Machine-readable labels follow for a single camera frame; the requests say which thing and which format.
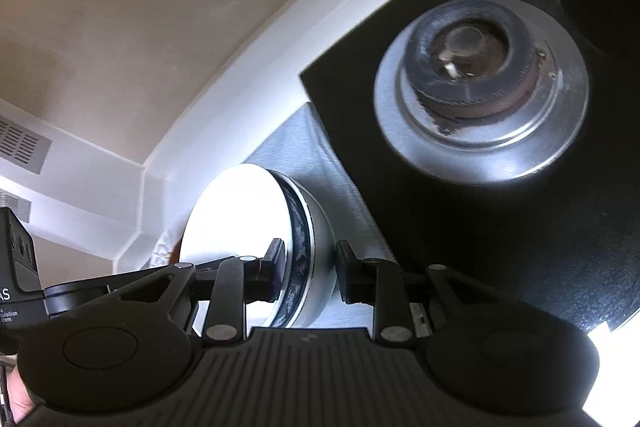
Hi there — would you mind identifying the white bowl blue rim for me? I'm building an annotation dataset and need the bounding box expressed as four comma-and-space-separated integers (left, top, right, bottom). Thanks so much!
180, 164, 336, 329

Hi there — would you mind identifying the person's hand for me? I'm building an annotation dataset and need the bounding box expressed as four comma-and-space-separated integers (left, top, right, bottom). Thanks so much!
6, 366, 35, 424

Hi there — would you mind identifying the left metal vent grille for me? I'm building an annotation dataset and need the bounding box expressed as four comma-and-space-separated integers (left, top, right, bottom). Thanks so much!
0, 190, 32, 223

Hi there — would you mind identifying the metal vent grille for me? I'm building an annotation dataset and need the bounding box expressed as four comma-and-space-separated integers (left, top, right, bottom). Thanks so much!
0, 117, 51, 174
0, 190, 32, 223

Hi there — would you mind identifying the grey counter mat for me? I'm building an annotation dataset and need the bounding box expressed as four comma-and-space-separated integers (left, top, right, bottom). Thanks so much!
250, 103, 394, 331

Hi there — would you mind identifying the right metal vent grille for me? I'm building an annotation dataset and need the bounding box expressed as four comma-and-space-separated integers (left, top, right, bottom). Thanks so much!
0, 117, 51, 174

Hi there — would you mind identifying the black gas stove top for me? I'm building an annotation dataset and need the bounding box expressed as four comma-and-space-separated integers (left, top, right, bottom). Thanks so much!
302, 0, 639, 329

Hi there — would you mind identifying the left gas burner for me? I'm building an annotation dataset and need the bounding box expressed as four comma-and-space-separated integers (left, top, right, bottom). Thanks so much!
373, 0, 590, 185

